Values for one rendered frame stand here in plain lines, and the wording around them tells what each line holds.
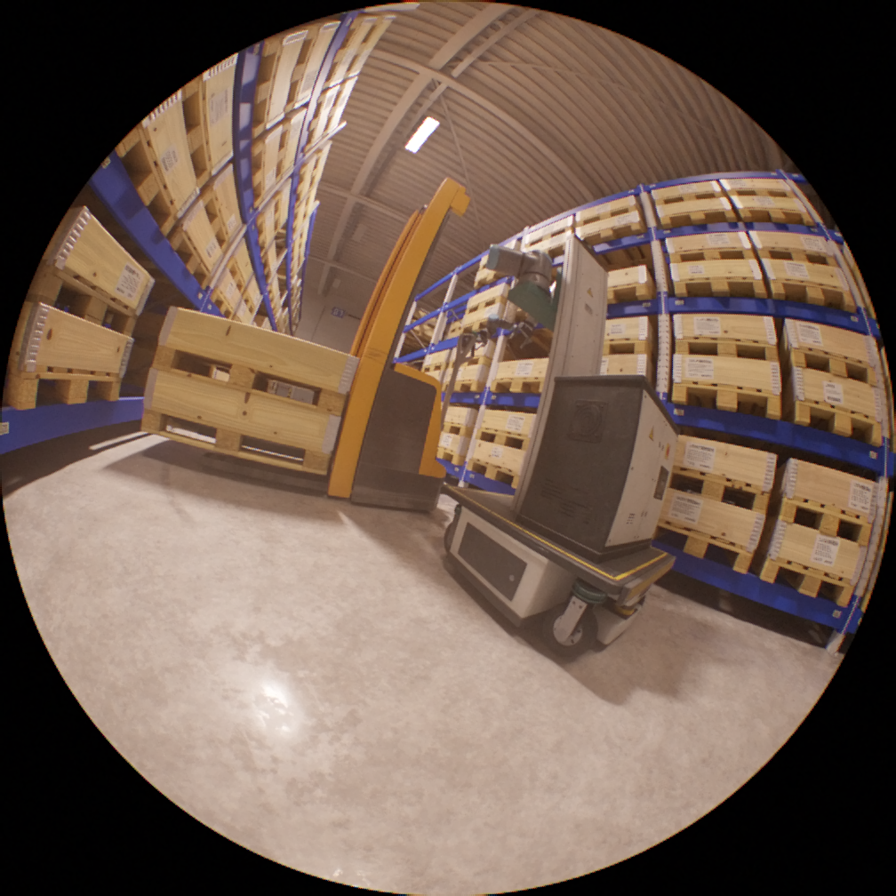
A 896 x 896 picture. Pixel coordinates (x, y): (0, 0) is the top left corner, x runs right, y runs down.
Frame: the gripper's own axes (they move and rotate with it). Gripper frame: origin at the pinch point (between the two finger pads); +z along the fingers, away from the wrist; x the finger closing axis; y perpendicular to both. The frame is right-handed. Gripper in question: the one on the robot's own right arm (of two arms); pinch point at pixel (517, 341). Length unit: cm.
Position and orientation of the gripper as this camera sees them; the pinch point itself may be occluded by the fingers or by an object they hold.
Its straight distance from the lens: 201.2
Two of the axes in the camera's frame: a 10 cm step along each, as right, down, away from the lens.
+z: -5.6, 7.8, 2.7
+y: 4.0, 5.5, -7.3
